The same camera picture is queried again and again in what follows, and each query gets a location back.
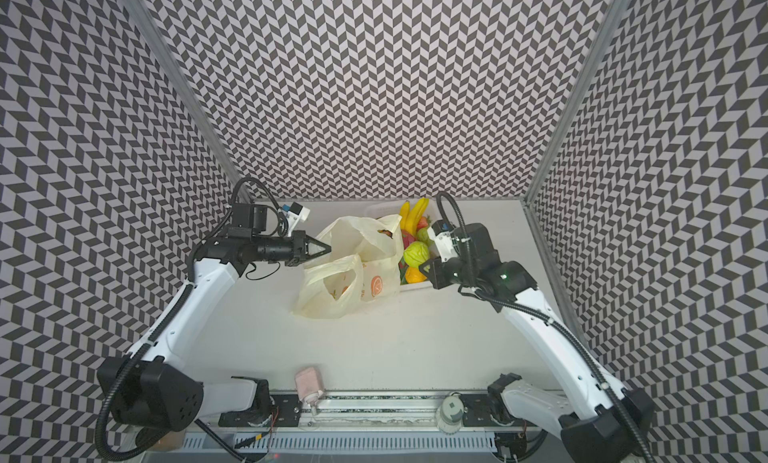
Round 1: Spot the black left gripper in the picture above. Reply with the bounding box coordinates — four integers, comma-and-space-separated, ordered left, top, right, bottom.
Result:
252, 230, 332, 266

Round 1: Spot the translucent cream plastic bag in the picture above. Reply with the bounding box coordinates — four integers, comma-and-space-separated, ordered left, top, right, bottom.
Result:
294, 214, 404, 319

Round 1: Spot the green fake custard apple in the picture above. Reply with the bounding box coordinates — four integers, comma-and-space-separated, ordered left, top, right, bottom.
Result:
416, 226, 431, 244
403, 241, 430, 268

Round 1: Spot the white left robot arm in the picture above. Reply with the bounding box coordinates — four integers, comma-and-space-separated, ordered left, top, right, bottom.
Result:
97, 230, 331, 432

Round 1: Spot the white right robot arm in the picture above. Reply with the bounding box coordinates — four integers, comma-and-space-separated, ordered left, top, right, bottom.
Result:
420, 220, 655, 462

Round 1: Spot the yellow fake mango small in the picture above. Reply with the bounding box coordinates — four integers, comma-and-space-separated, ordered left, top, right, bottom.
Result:
405, 267, 427, 284

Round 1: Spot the pink fake dragon fruit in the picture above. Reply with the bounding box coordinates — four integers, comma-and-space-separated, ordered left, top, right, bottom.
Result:
402, 231, 416, 249

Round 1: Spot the yellow fake banana bunch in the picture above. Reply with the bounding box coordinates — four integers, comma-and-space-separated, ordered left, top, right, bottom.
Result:
399, 198, 429, 236

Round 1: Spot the white plastic basket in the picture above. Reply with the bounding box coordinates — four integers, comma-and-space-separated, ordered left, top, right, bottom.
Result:
365, 197, 438, 290

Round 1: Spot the pink cloth pad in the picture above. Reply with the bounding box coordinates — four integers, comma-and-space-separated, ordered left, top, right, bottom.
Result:
294, 367, 325, 407

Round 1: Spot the white green small bottle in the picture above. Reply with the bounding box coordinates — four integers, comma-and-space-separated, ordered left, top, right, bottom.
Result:
435, 393, 465, 435

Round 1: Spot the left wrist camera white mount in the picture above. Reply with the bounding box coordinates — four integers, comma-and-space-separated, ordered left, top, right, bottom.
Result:
281, 202, 311, 236

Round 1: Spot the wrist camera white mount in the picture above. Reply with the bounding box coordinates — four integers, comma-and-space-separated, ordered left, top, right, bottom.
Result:
281, 202, 311, 236
427, 219, 458, 262

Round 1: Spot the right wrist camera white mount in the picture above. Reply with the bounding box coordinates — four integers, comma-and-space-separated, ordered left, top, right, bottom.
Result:
427, 219, 458, 262

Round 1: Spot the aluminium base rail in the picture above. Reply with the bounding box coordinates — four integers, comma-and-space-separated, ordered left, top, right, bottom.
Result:
215, 389, 541, 433

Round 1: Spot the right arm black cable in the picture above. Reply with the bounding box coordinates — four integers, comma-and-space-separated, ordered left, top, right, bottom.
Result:
435, 191, 658, 463

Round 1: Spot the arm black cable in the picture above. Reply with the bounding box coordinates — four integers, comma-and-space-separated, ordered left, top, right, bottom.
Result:
92, 176, 290, 461
435, 191, 658, 463

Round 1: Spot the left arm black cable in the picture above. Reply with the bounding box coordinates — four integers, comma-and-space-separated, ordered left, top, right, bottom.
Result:
92, 176, 290, 461

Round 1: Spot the aluminium corner post right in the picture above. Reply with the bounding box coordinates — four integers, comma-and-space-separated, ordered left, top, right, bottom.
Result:
523, 0, 632, 207

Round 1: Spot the aluminium corner post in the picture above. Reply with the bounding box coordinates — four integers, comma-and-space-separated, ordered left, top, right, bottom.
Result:
523, 0, 632, 207
121, 0, 241, 187

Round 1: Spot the aluminium corner post left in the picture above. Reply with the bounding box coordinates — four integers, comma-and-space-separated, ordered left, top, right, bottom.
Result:
121, 0, 241, 187

